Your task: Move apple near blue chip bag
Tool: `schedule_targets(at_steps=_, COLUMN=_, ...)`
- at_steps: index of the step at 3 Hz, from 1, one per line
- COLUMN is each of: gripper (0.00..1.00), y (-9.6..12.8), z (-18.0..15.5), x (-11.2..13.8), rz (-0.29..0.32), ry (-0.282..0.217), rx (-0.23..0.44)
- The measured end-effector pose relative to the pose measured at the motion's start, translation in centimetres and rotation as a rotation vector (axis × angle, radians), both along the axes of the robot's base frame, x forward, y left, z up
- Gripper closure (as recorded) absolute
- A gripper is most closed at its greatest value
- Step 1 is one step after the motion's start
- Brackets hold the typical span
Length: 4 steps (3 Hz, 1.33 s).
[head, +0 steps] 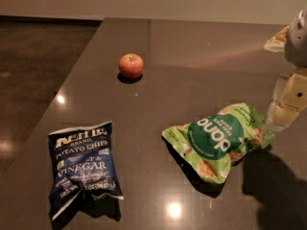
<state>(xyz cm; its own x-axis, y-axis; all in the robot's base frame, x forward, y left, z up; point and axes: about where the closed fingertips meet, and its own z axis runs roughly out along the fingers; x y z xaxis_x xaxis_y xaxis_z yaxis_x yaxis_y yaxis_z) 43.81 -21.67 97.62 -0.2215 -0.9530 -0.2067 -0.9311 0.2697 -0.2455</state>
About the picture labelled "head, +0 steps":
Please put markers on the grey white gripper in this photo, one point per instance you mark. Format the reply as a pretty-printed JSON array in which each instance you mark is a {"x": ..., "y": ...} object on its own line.
[{"x": 297, "y": 43}]

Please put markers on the red apple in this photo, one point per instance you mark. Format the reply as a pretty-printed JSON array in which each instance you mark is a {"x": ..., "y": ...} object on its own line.
[{"x": 131, "y": 66}]

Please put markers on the green rice chips bag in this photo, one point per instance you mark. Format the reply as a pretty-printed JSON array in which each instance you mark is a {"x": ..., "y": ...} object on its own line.
[{"x": 213, "y": 144}]

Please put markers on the blue potato chip bag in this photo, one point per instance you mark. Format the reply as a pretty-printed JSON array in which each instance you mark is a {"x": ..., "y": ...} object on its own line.
[{"x": 82, "y": 163}]

